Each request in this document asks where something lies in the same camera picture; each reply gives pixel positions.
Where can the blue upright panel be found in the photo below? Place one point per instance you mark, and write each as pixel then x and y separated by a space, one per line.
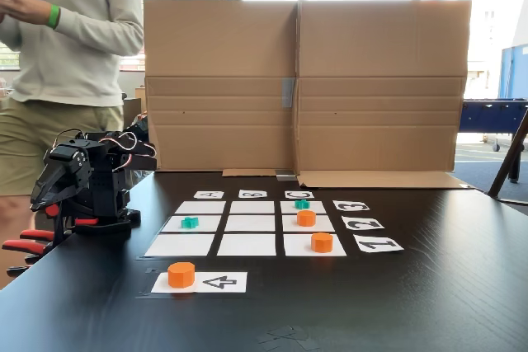
pixel 513 71

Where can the dark brown counter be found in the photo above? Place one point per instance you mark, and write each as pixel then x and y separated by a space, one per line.
pixel 131 112

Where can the green wristband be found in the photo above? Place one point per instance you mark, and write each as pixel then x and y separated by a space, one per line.
pixel 54 17

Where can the standing person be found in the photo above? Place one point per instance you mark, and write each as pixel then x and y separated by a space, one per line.
pixel 70 59

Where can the round orange token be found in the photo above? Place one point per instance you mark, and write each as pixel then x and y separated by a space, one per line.
pixel 306 218
pixel 321 242
pixel 180 274

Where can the white arrow paper sheet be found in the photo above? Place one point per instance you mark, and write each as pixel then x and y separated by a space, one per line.
pixel 222 282

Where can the small cardboard box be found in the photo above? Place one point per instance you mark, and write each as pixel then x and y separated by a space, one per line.
pixel 140 98

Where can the paper sheet letter B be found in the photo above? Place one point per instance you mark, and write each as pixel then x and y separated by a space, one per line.
pixel 253 194

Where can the paper sheet letter A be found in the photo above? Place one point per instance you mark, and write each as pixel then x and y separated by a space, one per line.
pixel 208 194

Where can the paper sheet number 1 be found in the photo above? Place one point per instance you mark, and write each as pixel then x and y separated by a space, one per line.
pixel 377 243

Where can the paper sheet number 3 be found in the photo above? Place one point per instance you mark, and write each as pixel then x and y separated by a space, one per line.
pixel 350 205

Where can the grey tape piece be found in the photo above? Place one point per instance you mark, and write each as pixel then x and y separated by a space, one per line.
pixel 286 175

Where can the red black clamp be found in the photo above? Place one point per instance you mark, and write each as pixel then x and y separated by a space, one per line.
pixel 29 247

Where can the brown legged tripod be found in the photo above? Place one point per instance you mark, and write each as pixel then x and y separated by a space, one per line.
pixel 507 162

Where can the blue foosball table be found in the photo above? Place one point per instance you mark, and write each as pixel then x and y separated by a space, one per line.
pixel 491 115

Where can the white paper grid square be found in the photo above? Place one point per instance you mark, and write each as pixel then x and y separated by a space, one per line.
pixel 246 245
pixel 297 247
pixel 288 224
pixel 210 224
pixel 252 207
pixel 318 209
pixel 179 245
pixel 250 223
pixel 201 207

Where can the paper sheet letter C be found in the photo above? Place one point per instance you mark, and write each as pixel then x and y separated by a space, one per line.
pixel 299 194

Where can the paper sheet number 2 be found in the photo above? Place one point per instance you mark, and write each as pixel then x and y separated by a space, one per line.
pixel 363 223

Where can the green cross token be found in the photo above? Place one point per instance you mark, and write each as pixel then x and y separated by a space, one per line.
pixel 302 204
pixel 189 223

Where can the standing person's hand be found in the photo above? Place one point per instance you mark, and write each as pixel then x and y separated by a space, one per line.
pixel 24 7

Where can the large brown cardboard screen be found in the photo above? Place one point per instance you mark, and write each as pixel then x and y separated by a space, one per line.
pixel 222 59

